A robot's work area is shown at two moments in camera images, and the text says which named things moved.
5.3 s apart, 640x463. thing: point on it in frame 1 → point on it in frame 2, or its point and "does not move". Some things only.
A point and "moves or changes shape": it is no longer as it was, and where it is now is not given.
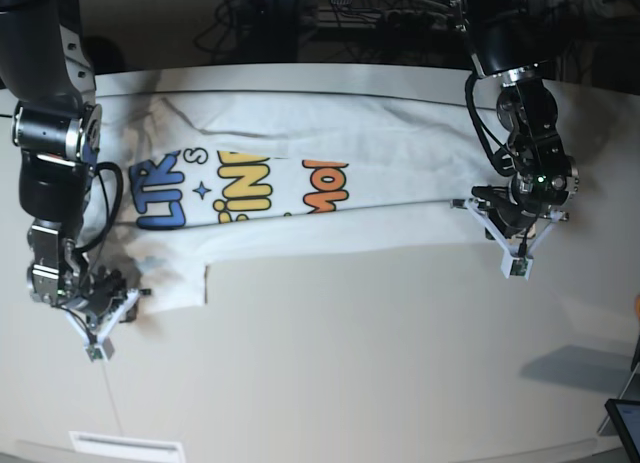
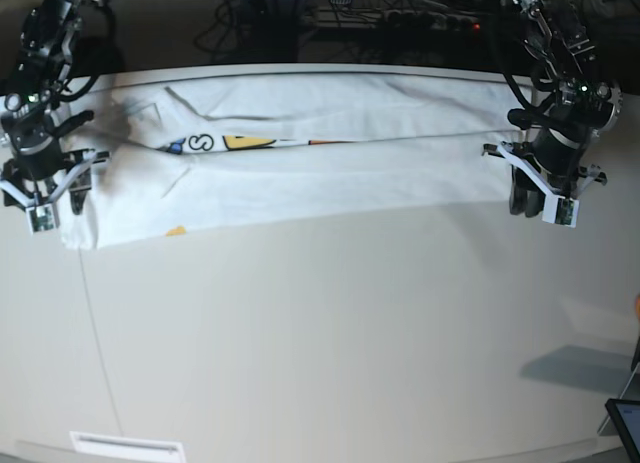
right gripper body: [513, 208] → [558, 157]
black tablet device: [626, 416] does not move
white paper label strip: [107, 448] does not move
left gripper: [100, 288] → [43, 163]
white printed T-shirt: [219, 176] moves or changes shape
